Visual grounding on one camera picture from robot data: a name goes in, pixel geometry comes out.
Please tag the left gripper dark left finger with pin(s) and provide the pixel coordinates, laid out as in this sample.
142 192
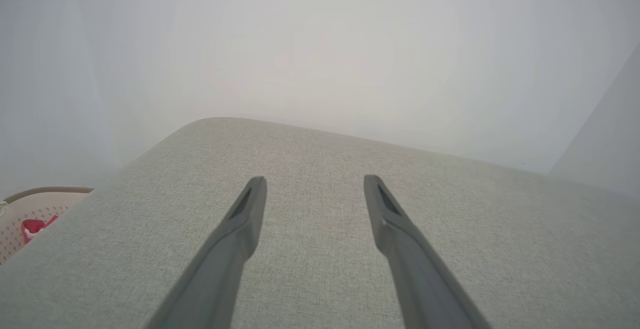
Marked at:
220 269

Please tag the beige perforated laundry basket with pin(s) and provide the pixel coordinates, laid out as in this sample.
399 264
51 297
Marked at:
35 204

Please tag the red item in basket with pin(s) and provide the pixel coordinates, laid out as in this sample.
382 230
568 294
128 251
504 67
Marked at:
32 226

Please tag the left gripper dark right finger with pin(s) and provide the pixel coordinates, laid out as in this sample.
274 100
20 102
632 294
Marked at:
420 279

